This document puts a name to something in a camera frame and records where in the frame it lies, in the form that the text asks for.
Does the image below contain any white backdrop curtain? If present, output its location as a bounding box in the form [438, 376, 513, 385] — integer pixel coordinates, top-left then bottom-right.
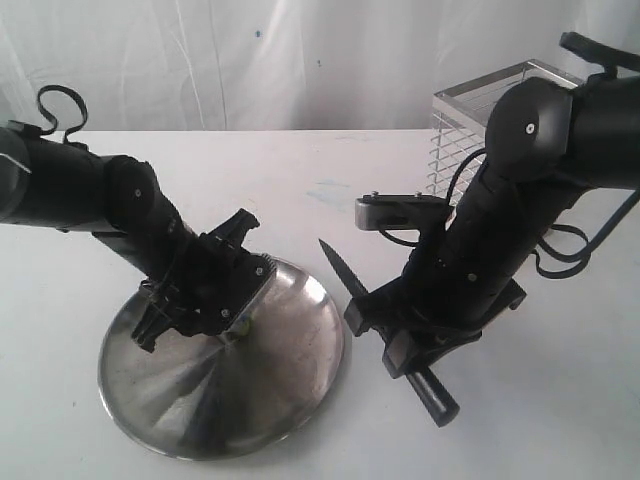
[1, 1, 639, 131]

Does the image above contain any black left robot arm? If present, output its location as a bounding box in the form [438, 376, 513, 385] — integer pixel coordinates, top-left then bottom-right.
[1, 121, 277, 352]

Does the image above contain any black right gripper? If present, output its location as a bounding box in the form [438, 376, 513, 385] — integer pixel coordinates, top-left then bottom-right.
[371, 277, 525, 367]

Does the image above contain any chrome wire utensil holder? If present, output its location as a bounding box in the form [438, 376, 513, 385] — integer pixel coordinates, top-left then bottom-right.
[426, 59, 584, 197]

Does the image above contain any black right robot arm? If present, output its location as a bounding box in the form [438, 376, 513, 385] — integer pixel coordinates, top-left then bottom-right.
[346, 74, 639, 377]

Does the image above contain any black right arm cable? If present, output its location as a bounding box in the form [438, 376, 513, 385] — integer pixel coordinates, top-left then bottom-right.
[444, 32, 640, 279]

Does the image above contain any green cucumber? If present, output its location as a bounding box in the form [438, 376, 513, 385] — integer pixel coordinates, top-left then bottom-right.
[233, 319, 251, 337]

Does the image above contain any black knife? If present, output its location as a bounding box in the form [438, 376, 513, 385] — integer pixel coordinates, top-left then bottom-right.
[319, 240, 460, 427]

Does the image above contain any round steel plate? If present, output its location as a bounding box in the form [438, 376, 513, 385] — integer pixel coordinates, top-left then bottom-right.
[97, 260, 346, 459]

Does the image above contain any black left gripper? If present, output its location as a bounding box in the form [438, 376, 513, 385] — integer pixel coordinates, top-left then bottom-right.
[131, 209, 275, 353]

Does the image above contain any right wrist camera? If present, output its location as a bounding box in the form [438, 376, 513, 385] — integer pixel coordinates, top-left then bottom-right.
[354, 193, 453, 231]

